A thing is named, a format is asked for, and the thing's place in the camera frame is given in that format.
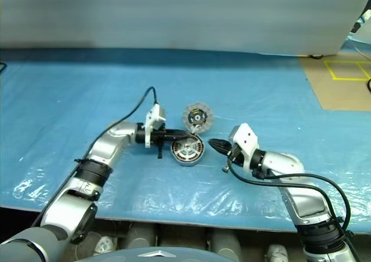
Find brown cardboard sheet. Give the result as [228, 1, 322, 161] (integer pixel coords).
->
[298, 46, 371, 111]

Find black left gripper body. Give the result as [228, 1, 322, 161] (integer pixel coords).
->
[150, 128, 174, 160]

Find round motor end cap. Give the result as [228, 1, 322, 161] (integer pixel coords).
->
[181, 103, 215, 136]

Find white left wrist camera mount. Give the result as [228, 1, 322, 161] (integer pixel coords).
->
[144, 103, 168, 148]

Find grey cylinder under table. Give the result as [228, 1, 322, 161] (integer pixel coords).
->
[210, 226, 243, 254]
[127, 224, 159, 247]

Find blue plastic table sheet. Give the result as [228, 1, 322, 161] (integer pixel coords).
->
[0, 48, 371, 234]

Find motor stator with copper windings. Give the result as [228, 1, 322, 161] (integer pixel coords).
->
[170, 135, 207, 168]

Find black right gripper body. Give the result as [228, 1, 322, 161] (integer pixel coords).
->
[227, 144, 246, 167]

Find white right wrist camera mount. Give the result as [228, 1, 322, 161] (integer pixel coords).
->
[227, 123, 259, 170]

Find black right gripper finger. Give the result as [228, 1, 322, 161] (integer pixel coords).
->
[212, 143, 233, 157]
[208, 138, 232, 147]

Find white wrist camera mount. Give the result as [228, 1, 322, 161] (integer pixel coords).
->
[227, 123, 259, 170]
[144, 103, 168, 148]

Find grey robot torso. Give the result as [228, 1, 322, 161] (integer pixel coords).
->
[111, 246, 230, 262]

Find white backdrop board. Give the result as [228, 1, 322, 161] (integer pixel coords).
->
[0, 0, 371, 57]

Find white background box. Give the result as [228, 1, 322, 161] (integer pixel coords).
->
[347, 8, 371, 47]

